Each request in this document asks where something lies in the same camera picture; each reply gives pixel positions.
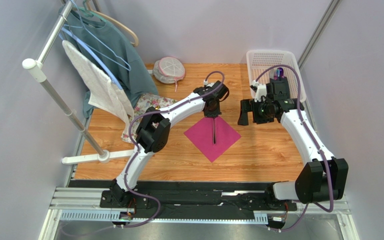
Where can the white towel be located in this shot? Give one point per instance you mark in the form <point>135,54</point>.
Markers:
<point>104,94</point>

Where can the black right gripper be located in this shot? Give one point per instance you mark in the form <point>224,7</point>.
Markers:
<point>245,111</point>

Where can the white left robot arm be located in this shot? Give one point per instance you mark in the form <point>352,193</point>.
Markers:
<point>153,132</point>

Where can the white mesh laundry pouch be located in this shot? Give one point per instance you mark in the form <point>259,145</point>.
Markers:
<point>169,70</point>

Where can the white plastic basket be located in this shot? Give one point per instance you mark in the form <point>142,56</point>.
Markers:
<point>258,61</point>

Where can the metal clothes rack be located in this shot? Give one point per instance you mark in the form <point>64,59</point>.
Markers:
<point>34,67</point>

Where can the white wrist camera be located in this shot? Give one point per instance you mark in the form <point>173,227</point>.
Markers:
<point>209,86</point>
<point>260,91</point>

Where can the wooden clothes hanger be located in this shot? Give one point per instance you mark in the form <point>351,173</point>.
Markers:
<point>94,8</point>

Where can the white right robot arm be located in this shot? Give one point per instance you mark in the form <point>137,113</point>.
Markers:
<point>323,177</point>

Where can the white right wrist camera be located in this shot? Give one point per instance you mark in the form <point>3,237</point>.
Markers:
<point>260,91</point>

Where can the teal t-shirt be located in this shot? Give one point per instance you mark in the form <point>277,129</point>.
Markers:
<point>141,81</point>

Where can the iridescent fork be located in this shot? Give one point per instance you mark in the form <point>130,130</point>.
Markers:
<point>214,137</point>

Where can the blue clothes hanger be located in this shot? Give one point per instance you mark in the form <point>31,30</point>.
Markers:
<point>102,43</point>

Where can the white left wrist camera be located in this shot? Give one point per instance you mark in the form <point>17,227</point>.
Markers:
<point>209,86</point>

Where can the magenta paper napkin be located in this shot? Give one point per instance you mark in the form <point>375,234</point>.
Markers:
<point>200,134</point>

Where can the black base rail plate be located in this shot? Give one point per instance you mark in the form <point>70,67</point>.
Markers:
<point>196,200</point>

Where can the floral cloth mat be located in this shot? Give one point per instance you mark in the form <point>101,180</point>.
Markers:
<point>145,101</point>

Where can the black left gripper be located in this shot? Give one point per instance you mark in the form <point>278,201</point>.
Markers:
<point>215,114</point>

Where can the dark rolled napkin bundle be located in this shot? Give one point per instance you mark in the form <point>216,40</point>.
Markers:
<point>278,75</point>

